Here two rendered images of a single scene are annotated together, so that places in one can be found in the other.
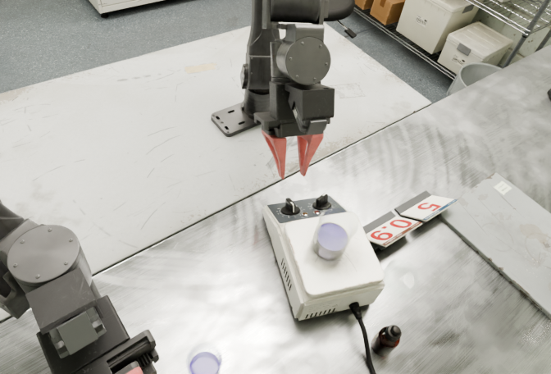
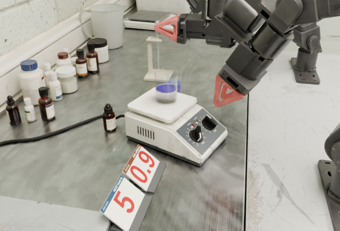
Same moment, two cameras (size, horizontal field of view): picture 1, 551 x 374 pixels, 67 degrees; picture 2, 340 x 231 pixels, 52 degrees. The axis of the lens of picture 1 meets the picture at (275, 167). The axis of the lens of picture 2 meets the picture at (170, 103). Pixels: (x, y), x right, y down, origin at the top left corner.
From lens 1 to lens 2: 1.04 m
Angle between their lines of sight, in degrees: 98
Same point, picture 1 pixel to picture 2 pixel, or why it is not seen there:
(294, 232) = (188, 98)
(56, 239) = not seen: outside the picture
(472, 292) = (61, 179)
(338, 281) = (148, 94)
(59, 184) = (316, 97)
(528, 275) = (11, 211)
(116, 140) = not seen: outside the picture
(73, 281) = not seen: outside the picture
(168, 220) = (258, 112)
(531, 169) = not seen: outside the picture
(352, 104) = not seen: outside the picture
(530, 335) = (11, 178)
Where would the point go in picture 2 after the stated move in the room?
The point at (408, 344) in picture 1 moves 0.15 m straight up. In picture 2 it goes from (95, 136) to (88, 77)
